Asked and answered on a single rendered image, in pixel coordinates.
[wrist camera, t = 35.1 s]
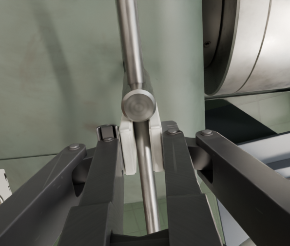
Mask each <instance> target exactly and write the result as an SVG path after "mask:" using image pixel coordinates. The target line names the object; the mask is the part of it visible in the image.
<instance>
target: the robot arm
mask: <svg viewBox="0 0 290 246"><path fill-rule="evenodd" d="M96 132H97V140H98V142H97V146H96V147H94V148H90V149H86V145H85V144H82V143H74V144H71V145H69V146H67V147H65V148H64V149H63V150H62V151H60V152H59V153H58V154H57V155H56V156H55V157H54V158H53V159H52V160H51V161H49V162H48V163H47V164H46V165H45V166H44V167H43V168H41V169H40V170H39V171H38V172H37V173H36V174H35V175H33V176H32V177H31V178H30V179H29V180H28V181H27V182H25V183H24V184H23V185H22V186H21V187H20V188H19V189H17V190H16V191H15V192H14V193H13V194H12V195H11V196H9V197H8V198H7V199H6V200H5V201H4V202H3V203H1V204H0V246H53V245H54V244H55V242H56V241H57V239H58V237H59V236H60V235H61V236H60V239H59V242H58V245H57V246H227V245H225V244H224V243H222V240H221V237H220V234H219V231H218V228H217V225H216V222H215V219H214V216H213V213H212V210H211V207H210V204H209V201H208V198H207V195H206V194H205V193H202V192H201V189H200V185H199V182H198V179H197V176H196V173H195V169H196V170H197V174H198V176H199V177H200V178H201V180H202V181H203V182H204V183H205V184H206V186H207V187H208V188H209V189H210V190H211V192H212V193H213V194H214V195H215V196H216V198H217V199H218V200H219V201H220V203H221V204H222V205H223V206H224V207H225V209H226V210H227V211H228V212H229V213H230V214H231V215H232V217H233V218H234V219H235V220H236V222H237V223H238V224H239V225H240V226H241V228H242V229H243V230H244V231H245V233H246V234H247V235H248V236H249V238H248V239H247V240H245V241H244V242H243V243H241V244H240V245H239V246H290V178H285V177H283V176H282V175H280V174H279V173H277V172H276V171H274V170H273V169H271V168H270V167H268V166H267V165H266V164H264V163H263V162H261V161H260V160H258V159H257V158H255V157H254V156H252V155H251V154H249V153H248V152H246V151H245V150H243V149H242V148H240V147H239V146H237V145H236V144H234V143H233V142H231V141H230V140H228V139H227V138H225V137H224V136H222V135H221V134H219V133H218V132H216V131H213V130H210V129H205V130H201V131H198V132H196V134H195V138H190V137H185V136H184V134H183V132H182V131H181V130H179V128H178V126H177V123H176V122H175V121H163V122H161V121H160V117H159V112H158V108H157V106H156V111H155V113H154V114H153V116H152V117H151V118H150V119H149V133H150V142H151V151H152V161H153V170H154V171H155V172H163V171H164V170H165V184H166V201H167V215H168V229H165V230H161V231H158V232H155V233H151V234H148V235H145V236H140V237H137V236H129V235H123V209H124V174H126V175H133V174H135V173H136V143H135V132H134V125H133V121H131V120H129V119H127V118H126V117H125V116H124V114H123V113H122V117H121V122H120V126H117V125H115V124H104V125H101V126H98V127H97V128H96Z"/></svg>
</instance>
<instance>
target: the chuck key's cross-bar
mask: <svg viewBox="0 0 290 246"><path fill-rule="evenodd" d="M116 4H117V11H118V18H119V25H120V32H121V40H122V47H123V54H124V61H125V68H126V76H127V83H128V84H133V83H145V75H144V65H143V56H142V46H141V36H140V27H139V17H138V7H137V0H116ZM133 125H134V132H135V143H136V150H137V158H138V166H139V174H140V182H141V190H142V198H143V206H144V214H145V222H146V230H147V234H151V233H155V232H158V231H161V227H160V218H159V210H158V200H157V191H156V182H155V171H154V170H153V161H152V151H151V142H150V133H149V120H146V121H144V122H133Z"/></svg>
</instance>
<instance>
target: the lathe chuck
mask: <svg viewBox="0 0 290 246"><path fill-rule="evenodd" d="M287 87H290V0H270V6H269V12H268V18H267V23H266V28H265V32H264V36H263V40H262V43H261V47H260V50H259V53H258V56H257V59H256V61H255V64H254V66H253V69H252V71H251V73H250V75H249V76H248V78H247V80H246V81H245V82H244V84H243V85H242V86H241V87H240V88H239V89H238V90H237V91H236V92H234V93H243V92H253V91H262V90H272V89H281V88H287ZM234 93H233V94H234Z"/></svg>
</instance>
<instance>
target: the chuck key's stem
mask: <svg viewBox="0 0 290 246"><path fill-rule="evenodd" d="M144 75H145V83H133V84H128V83H127V76H126V72H125V74H124V77H123V89H122V100H121V110H122V112H123V114H124V116H125V117H126V118H127V119H129V120H131V121H133V122H144V121H146V120H148V119H150V118H151V117H152V116H153V114H154V113H155V111H156V101H155V96H154V92H153V88H152V84H151V80H150V76H149V74H148V72H147V70H146V69H144Z"/></svg>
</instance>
